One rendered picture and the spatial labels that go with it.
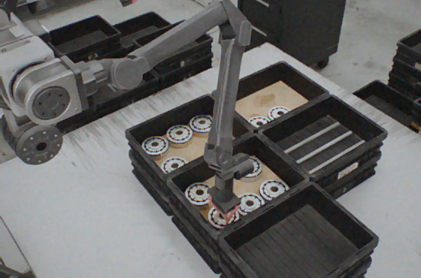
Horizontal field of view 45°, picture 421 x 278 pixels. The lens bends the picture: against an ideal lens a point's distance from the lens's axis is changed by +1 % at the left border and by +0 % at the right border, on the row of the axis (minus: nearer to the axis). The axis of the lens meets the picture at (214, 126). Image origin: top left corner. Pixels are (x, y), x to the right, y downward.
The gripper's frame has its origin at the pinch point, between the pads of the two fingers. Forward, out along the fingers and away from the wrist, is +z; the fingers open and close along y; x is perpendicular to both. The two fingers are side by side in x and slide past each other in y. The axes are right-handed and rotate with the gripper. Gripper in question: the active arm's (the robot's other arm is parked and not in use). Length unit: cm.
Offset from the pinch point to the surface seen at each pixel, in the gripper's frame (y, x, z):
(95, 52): 167, -29, 37
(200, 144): 36.9, -16.1, 6.1
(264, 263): -19.1, -1.8, 6.1
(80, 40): 190, -29, 41
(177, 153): 37.9, -6.2, 6.2
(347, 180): -7, -53, 12
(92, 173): 60, 21, 20
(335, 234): -24.4, -27.9, 5.8
